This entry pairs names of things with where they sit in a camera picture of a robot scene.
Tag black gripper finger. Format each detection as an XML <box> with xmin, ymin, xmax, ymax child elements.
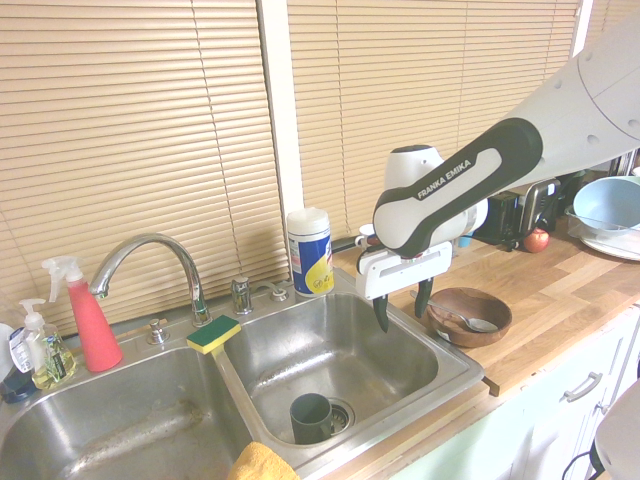
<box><xmin>410</xmin><ymin>277</ymin><xmax>435</xmax><ymax>320</ymax></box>
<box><xmin>372</xmin><ymin>293</ymin><xmax>391</xmax><ymax>335</ymax></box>

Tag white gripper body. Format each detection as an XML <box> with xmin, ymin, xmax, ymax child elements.
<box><xmin>355</xmin><ymin>239</ymin><xmax>455</xmax><ymax>301</ymax></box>

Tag metal spoon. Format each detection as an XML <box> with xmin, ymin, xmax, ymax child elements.
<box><xmin>428</xmin><ymin>299</ymin><xmax>500</xmax><ymax>334</ymax></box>

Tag stainless steel double sink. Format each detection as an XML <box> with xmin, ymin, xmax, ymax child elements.
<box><xmin>0</xmin><ymin>267</ymin><xmax>486</xmax><ymax>480</ymax></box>

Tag chrome sink hole cap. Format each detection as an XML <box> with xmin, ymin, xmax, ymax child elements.
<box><xmin>254</xmin><ymin>280</ymin><xmax>290</xmax><ymax>303</ymax></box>

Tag brown wooden bowl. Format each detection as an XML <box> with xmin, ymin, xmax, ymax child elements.
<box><xmin>425</xmin><ymin>287</ymin><xmax>513</xmax><ymax>350</ymax></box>

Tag Lysol wipes canister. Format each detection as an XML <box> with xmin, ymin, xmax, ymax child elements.
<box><xmin>286</xmin><ymin>205</ymin><xmax>335</xmax><ymax>300</ymax></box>

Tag black small appliance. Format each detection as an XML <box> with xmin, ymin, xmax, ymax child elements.
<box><xmin>487</xmin><ymin>192</ymin><xmax>524</xmax><ymax>247</ymax></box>

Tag red apple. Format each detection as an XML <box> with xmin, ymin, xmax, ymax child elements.
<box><xmin>523</xmin><ymin>227</ymin><xmax>551</xmax><ymax>254</ymax></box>

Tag dark green cup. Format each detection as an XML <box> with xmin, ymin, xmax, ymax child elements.
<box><xmin>289</xmin><ymin>392</ymin><xmax>334</xmax><ymax>445</ymax></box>

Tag pale kitchen cabinet front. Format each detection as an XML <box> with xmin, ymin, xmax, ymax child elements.
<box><xmin>399</xmin><ymin>304</ymin><xmax>640</xmax><ymax>480</ymax></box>

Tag yellow and green sponge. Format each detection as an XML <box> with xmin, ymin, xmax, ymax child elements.
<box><xmin>186</xmin><ymin>314</ymin><xmax>242</xmax><ymax>357</ymax></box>

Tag clear glass dish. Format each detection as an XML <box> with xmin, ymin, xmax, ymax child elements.
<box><xmin>564</xmin><ymin>204</ymin><xmax>634</xmax><ymax>242</ymax></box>

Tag yellow dish cloth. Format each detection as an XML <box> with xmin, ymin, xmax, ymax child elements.
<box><xmin>225</xmin><ymin>440</ymin><xmax>301</xmax><ymax>480</ymax></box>

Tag beige window blind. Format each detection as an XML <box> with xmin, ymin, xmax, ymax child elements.
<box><xmin>0</xmin><ymin>0</ymin><xmax>294</xmax><ymax>326</ymax></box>
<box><xmin>287</xmin><ymin>0</ymin><xmax>591</xmax><ymax>241</ymax></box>

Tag white plate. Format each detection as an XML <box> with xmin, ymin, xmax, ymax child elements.
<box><xmin>579</xmin><ymin>232</ymin><xmax>640</xmax><ymax>262</ymax></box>

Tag light blue bowl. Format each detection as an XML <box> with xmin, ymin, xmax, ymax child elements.
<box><xmin>572</xmin><ymin>175</ymin><xmax>640</xmax><ymax>232</ymax></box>

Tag chrome deck soap pump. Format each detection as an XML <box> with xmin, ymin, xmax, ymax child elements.
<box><xmin>146</xmin><ymin>317</ymin><xmax>169</xmax><ymax>345</ymax></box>

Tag chrome gooseneck faucet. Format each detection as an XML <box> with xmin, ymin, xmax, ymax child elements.
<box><xmin>88</xmin><ymin>233</ymin><xmax>214</xmax><ymax>329</ymax></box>

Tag red spray bottle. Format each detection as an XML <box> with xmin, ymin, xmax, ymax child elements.
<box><xmin>41</xmin><ymin>255</ymin><xmax>125</xmax><ymax>373</ymax></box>

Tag clear hand soap pump bottle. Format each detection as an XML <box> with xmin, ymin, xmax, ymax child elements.
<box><xmin>18</xmin><ymin>298</ymin><xmax>79</xmax><ymax>391</ymax></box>

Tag white and blue dish soap bottle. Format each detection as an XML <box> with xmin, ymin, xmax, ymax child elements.
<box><xmin>0</xmin><ymin>323</ymin><xmax>35</xmax><ymax>404</ymax></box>

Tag chrome faucet handle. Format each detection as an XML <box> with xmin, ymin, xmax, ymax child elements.
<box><xmin>229</xmin><ymin>275</ymin><xmax>254</xmax><ymax>316</ymax></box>

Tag metal cabinet handle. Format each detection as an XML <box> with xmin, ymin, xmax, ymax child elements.
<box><xmin>559</xmin><ymin>372</ymin><xmax>604</xmax><ymax>404</ymax></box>

